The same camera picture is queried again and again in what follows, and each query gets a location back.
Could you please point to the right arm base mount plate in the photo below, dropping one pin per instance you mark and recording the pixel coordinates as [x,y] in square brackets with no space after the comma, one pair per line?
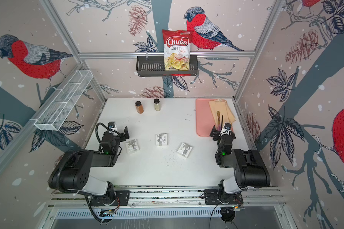
[213,197]

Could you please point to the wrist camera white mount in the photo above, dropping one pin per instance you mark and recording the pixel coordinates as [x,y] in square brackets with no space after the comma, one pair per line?
[226,127]
[112,126]

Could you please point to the Chuba cassava chips bag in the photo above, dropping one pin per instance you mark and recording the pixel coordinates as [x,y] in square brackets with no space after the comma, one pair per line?
[177,48]

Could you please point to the beige folded cloth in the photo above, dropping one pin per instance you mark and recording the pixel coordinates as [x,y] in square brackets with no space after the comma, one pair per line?
[222,106]

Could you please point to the middle white jewelry box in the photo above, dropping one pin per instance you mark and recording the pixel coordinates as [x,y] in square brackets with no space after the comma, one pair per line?
[161,140]

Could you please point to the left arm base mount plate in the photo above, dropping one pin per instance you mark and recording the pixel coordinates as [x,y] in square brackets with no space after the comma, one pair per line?
[112,198]

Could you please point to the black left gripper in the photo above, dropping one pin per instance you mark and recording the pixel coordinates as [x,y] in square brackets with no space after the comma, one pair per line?
[122,136]

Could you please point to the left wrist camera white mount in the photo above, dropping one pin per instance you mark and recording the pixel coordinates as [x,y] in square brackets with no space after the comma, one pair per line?
[112,126]

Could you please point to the white wire mesh shelf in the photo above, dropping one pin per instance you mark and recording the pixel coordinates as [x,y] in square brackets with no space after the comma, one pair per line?
[55,114]

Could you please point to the white lift-off box lid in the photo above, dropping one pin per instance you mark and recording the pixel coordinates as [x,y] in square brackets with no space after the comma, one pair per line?
[184,150]

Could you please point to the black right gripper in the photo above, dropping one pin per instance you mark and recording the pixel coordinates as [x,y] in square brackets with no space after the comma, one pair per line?
[223,136]

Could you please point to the iridescent purple spoon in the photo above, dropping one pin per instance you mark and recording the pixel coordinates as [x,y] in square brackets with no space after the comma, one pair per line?
[218,119]

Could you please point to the black wire wall basket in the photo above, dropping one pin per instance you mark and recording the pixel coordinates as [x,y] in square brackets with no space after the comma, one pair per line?
[153,66]

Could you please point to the pale spice jar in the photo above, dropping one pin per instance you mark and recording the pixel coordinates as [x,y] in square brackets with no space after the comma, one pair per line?
[157,105]

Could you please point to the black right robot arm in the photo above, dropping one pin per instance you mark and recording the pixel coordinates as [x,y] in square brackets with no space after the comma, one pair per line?
[249,168]

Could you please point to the white jewelry box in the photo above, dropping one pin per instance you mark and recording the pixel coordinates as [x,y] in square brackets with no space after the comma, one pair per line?
[132,146]
[161,140]

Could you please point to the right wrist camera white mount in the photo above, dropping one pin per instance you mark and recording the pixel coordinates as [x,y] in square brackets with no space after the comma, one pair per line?
[226,127]

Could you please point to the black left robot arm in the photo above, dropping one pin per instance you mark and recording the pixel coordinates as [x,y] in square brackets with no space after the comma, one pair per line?
[72,173]

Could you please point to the left white jewelry box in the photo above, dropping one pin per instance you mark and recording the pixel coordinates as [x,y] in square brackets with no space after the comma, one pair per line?
[132,146]

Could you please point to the orange spice jar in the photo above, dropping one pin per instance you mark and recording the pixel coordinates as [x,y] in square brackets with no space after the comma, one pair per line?
[139,107]

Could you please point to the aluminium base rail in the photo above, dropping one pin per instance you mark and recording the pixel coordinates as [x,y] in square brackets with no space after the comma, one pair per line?
[188,197]

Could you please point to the pink plastic tray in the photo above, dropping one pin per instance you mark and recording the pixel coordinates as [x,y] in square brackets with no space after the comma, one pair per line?
[204,117]

